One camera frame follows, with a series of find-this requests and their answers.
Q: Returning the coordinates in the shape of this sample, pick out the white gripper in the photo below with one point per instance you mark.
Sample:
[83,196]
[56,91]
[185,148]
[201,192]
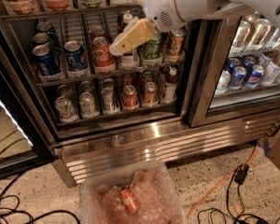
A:
[160,8]

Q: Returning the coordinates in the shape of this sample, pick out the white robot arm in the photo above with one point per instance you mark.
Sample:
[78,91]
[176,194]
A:
[221,9]

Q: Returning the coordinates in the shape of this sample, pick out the green soda can front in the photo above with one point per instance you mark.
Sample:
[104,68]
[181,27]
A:
[151,49]

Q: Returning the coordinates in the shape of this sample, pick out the orange brown can front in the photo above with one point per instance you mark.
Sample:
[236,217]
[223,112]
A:
[175,42]

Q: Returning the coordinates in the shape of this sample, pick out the red coke can middle shelf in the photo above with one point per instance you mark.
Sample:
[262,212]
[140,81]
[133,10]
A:
[101,54]

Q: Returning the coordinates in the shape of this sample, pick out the small brown bottle bottom shelf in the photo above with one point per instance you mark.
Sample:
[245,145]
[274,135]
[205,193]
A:
[170,84]

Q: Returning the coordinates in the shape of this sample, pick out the red coke can bottom shelf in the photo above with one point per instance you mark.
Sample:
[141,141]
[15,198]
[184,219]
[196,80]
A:
[129,96]

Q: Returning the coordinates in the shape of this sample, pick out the gold can bottom shelf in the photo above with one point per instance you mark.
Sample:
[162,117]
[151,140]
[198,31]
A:
[150,93]

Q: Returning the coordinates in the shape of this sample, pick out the blue pepsi can front left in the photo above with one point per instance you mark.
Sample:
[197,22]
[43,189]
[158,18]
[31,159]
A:
[45,60]

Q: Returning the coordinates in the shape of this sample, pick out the stainless steel fridge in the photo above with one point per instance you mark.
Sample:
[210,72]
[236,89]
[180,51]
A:
[88,147]

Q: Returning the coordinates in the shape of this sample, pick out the glass fridge door right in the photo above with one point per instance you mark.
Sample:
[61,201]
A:
[250,41]

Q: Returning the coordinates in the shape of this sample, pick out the silver green can bottom left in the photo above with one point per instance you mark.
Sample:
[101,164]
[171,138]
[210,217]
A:
[65,109]

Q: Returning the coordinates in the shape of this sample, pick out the blue pepsi can right fridge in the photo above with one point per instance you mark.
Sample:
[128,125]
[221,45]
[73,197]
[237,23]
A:
[237,77]

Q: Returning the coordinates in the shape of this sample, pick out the orange can in bin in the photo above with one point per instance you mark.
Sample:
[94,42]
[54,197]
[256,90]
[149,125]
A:
[129,202]

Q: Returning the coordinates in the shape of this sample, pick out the brown tea bottle white cap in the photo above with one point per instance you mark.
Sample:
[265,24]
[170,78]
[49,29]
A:
[129,58]

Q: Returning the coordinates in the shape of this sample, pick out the clear plastic bin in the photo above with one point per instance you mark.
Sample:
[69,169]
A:
[141,193]

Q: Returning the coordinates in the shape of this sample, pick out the black power adapter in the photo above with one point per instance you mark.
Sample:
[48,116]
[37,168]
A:
[241,174]

